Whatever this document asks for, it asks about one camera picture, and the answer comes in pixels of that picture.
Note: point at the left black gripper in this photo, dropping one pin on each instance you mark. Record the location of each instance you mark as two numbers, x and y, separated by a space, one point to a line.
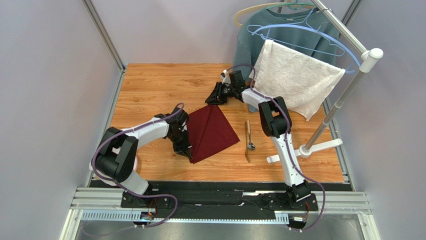
184 149

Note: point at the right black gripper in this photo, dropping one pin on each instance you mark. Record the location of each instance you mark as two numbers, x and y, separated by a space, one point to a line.
221 91

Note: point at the dark red cloth napkin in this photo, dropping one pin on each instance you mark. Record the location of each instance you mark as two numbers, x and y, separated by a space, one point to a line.
209 133

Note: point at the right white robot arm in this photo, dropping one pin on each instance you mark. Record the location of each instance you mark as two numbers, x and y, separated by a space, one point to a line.
275 122

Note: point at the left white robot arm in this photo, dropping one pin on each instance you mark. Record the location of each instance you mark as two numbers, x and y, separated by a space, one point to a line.
115 157

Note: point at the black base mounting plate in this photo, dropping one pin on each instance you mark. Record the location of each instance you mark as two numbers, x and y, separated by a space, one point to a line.
211 200

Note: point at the silver metal spoon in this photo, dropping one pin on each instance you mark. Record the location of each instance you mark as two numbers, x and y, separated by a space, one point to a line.
251 145

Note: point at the beige wooden hanger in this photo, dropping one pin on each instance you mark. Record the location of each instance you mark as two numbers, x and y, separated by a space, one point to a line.
254 8

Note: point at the white towel on hanger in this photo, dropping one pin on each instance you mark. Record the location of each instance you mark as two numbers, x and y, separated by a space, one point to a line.
303 81

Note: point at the teal sweatshirt on hanger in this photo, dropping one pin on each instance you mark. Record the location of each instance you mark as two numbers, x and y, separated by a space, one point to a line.
246 55

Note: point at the light blue clothes hanger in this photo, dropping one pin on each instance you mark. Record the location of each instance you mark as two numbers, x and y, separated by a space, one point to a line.
309 32

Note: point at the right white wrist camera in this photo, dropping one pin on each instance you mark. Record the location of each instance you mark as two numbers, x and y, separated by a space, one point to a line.
225 78

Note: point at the aluminium frame rail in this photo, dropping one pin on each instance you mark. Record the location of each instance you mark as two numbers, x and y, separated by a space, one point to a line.
97 20

